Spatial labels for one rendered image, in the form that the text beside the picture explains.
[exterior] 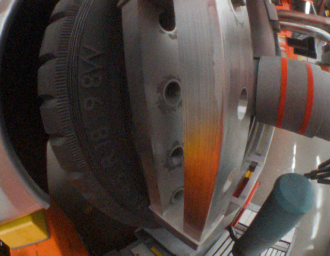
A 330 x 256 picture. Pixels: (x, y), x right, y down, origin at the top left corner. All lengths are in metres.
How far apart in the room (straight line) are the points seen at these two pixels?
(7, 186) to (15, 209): 0.04
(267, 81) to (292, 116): 0.07
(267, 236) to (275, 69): 0.27
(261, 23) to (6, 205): 0.50
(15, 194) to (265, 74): 0.40
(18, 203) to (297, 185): 0.40
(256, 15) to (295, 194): 0.30
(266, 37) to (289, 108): 0.13
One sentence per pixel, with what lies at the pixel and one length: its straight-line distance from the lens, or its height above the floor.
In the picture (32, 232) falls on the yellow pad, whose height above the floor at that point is 0.71.
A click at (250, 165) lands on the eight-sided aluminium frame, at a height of 0.61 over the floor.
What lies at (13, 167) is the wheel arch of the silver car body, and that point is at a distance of 0.21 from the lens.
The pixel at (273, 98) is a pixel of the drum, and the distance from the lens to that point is 0.25.
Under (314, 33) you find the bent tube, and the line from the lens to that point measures 0.36.
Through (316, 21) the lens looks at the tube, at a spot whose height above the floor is 1.00.
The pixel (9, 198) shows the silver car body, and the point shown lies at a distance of 0.24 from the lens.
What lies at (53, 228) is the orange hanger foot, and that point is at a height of 0.68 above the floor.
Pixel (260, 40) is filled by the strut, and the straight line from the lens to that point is 0.30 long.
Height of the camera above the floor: 0.89
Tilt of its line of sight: 24 degrees down
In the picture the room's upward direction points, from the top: 5 degrees counter-clockwise
